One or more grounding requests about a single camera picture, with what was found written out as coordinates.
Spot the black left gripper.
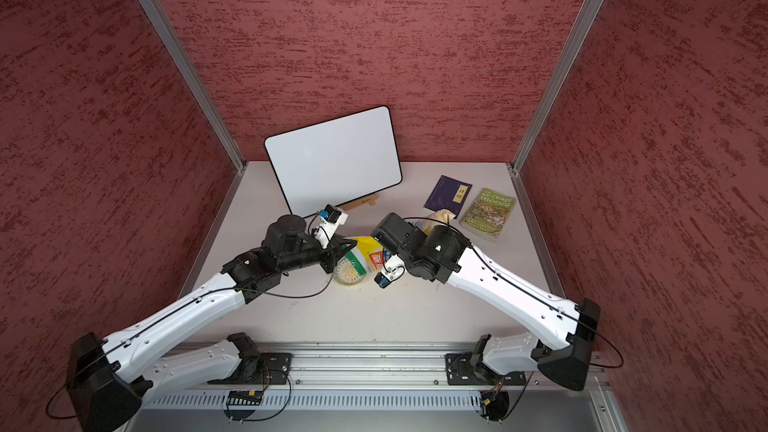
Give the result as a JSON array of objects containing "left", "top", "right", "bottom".
[{"left": 279, "top": 226, "right": 357, "bottom": 273}]

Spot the yellow oats bag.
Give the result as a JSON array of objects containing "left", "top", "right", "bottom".
[{"left": 347, "top": 209, "right": 456, "bottom": 273}]

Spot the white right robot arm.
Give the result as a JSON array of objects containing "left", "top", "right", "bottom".
[{"left": 372, "top": 213, "right": 600, "bottom": 391}]

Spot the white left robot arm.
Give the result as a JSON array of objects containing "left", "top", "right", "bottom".
[{"left": 65, "top": 206, "right": 357, "bottom": 431}]

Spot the wooden board stand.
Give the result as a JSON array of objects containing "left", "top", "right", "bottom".
[{"left": 339, "top": 193, "right": 379, "bottom": 212}]

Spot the dark blue book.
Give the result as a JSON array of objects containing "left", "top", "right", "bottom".
[{"left": 424, "top": 175, "right": 472, "bottom": 218}]

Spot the green illustrated book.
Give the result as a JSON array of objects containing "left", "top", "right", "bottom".
[{"left": 460, "top": 188, "right": 517, "bottom": 241}]

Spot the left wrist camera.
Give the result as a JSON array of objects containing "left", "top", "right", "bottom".
[{"left": 309, "top": 204, "right": 348, "bottom": 249}]

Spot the white board black frame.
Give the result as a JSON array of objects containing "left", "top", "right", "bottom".
[{"left": 264, "top": 106, "right": 403, "bottom": 217}]

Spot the aluminium frame rail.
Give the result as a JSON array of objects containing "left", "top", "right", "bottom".
[{"left": 257, "top": 342, "right": 496, "bottom": 391}]

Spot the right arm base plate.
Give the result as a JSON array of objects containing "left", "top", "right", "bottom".
[{"left": 444, "top": 352, "right": 527, "bottom": 386}]

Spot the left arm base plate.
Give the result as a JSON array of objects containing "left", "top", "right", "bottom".
[{"left": 208, "top": 352, "right": 293, "bottom": 389}]

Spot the right corner aluminium post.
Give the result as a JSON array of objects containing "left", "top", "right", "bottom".
[{"left": 510, "top": 0, "right": 605, "bottom": 178}]

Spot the corner aluminium post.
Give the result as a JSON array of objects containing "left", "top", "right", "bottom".
[
  {"left": 138, "top": 0, "right": 247, "bottom": 175},
  {"left": 510, "top": 0, "right": 605, "bottom": 178}
]

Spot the left corner aluminium post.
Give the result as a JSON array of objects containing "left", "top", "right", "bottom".
[{"left": 138, "top": 0, "right": 247, "bottom": 175}]

